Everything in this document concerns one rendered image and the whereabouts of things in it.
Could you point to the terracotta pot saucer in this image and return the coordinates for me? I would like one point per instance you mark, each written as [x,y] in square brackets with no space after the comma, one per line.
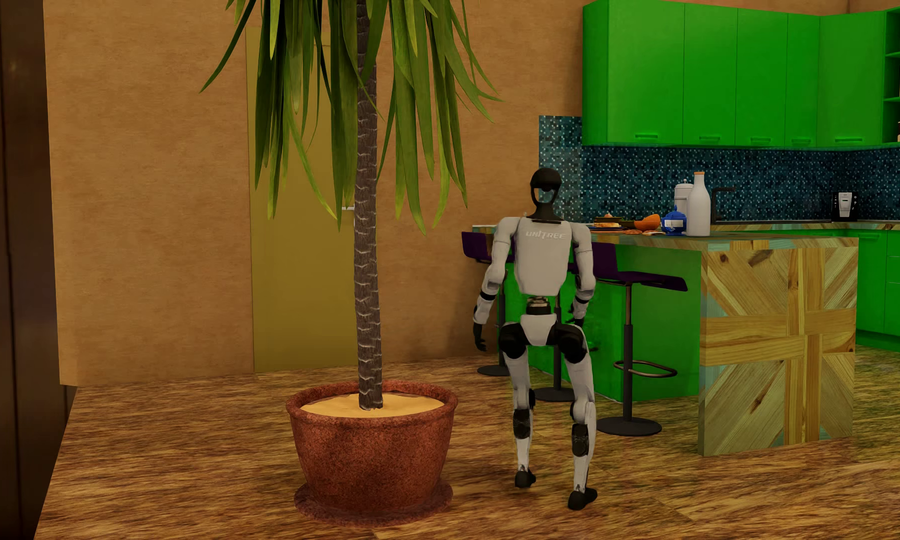
[315,510]

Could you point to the tall green palm plant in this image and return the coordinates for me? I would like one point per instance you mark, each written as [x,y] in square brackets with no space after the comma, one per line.
[365,225]

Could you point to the green wooden kitchen island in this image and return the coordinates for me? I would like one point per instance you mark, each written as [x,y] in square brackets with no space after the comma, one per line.
[772,337]

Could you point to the black coffee machine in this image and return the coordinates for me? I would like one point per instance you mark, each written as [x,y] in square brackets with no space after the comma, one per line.
[844,206]

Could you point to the olive yellow door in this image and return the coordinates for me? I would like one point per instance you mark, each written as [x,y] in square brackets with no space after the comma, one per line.
[300,300]

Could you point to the dark brown wooden cabinet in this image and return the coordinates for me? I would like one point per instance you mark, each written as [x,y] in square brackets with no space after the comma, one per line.
[7,270]

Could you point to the dark kitchen faucet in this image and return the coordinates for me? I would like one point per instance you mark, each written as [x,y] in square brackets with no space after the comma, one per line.
[719,202]

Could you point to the purple bar stool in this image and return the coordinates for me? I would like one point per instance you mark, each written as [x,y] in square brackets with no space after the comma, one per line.
[630,330]
[477,247]

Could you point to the terracotta plant pot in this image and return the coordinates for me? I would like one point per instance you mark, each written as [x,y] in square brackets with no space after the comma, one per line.
[371,457]

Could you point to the robot hand black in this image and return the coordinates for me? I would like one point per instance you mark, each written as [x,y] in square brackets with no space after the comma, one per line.
[480,337]
[578,322]

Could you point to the green upper kitchen cabinets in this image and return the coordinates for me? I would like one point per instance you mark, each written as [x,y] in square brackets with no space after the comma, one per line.
[719,75]

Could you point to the white canister jar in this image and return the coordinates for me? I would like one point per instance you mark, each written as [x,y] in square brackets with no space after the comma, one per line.
[680,199]

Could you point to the green kitchen cabinets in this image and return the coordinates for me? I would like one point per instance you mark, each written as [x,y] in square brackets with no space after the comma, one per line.
[896,285]
[719,75]

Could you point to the orange food item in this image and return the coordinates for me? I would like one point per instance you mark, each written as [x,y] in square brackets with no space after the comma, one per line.
[647,223]

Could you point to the dark plate with food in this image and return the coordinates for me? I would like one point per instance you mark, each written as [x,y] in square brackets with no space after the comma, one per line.
[611,223]

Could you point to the green lower kitchen cabinets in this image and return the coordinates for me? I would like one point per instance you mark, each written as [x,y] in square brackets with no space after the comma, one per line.
[896,285]

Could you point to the white humanoid robot body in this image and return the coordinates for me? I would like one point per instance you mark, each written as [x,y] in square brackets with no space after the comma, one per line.
[541,259]

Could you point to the blue round jar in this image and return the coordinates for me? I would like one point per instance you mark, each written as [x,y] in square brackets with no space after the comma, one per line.
[674,223]

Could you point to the tall white bottle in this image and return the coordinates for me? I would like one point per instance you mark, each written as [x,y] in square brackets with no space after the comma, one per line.
[698,210]

